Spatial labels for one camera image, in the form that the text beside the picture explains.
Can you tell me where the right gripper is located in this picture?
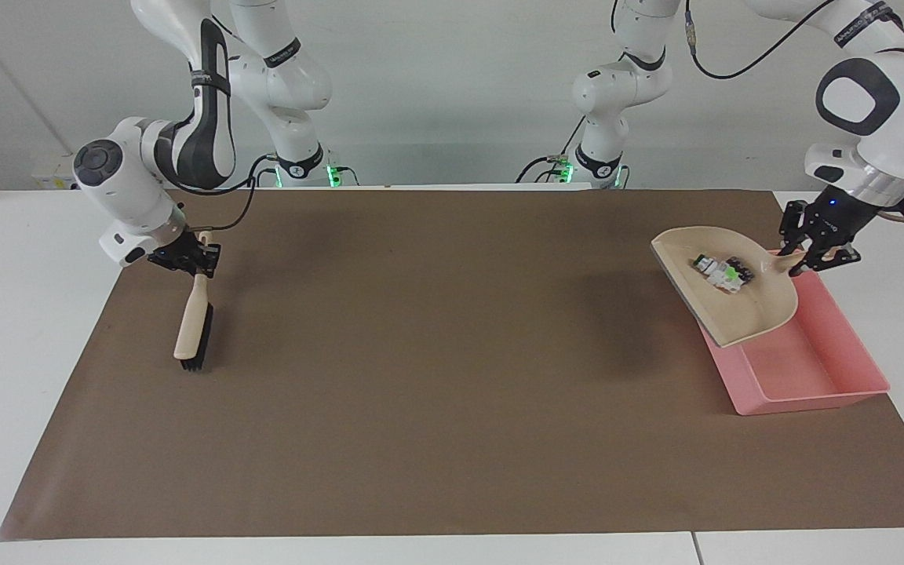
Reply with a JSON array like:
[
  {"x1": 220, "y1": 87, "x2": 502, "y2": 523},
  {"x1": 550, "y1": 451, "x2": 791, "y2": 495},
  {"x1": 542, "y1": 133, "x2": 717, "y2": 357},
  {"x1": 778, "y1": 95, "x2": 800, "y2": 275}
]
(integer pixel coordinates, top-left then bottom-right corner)
[{"x1": 148, "y1": 232, "x2": 222, "y2": 280}]

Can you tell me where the beige dustpan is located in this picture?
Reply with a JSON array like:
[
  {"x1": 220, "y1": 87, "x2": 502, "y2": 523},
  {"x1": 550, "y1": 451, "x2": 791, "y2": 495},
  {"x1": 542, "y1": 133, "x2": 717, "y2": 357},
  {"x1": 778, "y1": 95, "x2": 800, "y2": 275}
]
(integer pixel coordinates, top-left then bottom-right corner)
[{"x1": 651, "y1": 226, "x2": 807, "y2": 348}]

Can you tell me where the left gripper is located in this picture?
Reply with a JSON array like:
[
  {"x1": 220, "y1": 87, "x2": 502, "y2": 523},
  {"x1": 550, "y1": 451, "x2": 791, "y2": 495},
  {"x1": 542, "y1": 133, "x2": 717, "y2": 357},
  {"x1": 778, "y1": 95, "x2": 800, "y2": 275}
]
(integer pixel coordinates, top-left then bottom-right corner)
[{"x1": 779, "y1": 186, "x2": 882, "y2": 278}]

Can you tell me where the pink plastic bin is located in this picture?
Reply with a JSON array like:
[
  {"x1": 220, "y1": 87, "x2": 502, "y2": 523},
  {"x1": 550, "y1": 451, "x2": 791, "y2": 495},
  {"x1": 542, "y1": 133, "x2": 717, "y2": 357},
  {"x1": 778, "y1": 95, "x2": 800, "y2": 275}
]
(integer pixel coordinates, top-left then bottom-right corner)
[{"x1": 699, "y1": 250, "x2": 891, "y2": 416}]

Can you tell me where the beige brush with black bristles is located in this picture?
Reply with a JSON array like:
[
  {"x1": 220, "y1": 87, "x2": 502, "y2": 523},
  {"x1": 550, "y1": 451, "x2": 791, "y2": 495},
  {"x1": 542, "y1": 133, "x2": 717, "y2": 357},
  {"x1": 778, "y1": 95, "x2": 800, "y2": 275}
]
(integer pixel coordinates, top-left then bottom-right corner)
[{"x1": 173, "y1": 231, "x2": 216, "y2": 373}]

